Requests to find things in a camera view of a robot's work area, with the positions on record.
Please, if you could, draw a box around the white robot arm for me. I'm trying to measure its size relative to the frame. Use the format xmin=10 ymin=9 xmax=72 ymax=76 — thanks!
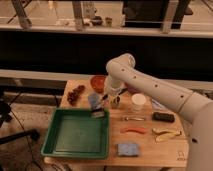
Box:
xmin=104 ymin=53 xmax=213 ymax=171

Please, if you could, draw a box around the small metal cup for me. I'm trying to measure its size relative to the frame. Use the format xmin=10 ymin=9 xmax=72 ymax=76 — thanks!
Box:
xmin=110 ymin=96 xmax=120 ymax=109

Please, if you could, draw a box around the blue plastic cup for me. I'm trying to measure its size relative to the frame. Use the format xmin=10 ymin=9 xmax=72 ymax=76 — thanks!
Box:
xmin=88 ymin=93 xmax=99 ymax=108

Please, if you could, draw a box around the white plastic cup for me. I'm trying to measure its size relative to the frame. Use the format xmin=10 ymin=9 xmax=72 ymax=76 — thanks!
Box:
xmin=131 ymin=93 xmax=146 ymax=111

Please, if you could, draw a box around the orange bowl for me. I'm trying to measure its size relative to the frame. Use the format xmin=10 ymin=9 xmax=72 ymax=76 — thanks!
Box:
xmin=90 ymin=75 xmax=106 ymax=93

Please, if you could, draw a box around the purple bowl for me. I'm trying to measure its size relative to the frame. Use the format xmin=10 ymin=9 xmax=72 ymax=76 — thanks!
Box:
xmin=126 ymin=85 xmax=140 ymax=94

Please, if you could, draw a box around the metal spoon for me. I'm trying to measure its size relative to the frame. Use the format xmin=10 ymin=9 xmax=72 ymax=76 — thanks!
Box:
xmin=121 ymin=116 xmax=146 ymax=121

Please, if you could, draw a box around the red grapes bunch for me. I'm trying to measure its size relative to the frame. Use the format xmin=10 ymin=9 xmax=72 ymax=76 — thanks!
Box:
xmin=67 ymin=85 xmax=85 ymax=106

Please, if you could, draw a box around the blue patterned cloth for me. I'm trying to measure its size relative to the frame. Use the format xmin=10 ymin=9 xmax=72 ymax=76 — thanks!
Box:
xmin=151 ymin=99 xmax=166 ymax=110

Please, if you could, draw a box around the red chili pepper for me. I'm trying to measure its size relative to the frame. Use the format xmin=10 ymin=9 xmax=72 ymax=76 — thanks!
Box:
xmin=120 ymin=127 xmax=146 ymax=134

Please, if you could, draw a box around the green plastic tray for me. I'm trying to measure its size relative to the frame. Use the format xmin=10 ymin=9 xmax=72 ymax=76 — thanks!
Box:
xmin=41 ymin=108 xmax=110 ymax=160

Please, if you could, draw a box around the wooden board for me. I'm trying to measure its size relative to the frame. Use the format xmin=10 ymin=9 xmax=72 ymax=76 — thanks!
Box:
xmin=44 ymin=80 xmax=188 ymax=167

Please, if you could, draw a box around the black rectangular block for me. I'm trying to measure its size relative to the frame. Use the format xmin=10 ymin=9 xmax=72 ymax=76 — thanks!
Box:
xmin=152 ymin=112 xmax=175 ymax=123

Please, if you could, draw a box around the blue sponge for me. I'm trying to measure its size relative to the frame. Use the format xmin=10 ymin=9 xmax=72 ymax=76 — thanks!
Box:
xmin=117 ymin=143 xmax=139 ymax=157

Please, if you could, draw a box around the yellow banana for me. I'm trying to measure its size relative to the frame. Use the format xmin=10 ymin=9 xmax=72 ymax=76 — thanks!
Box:
xmin=152 ymin=128 xmax=182 ymax=142

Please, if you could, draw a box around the black tripod stand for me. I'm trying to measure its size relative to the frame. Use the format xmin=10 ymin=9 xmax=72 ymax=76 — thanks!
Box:
xmin=0 ymin=96 xmax=40 ymax=145

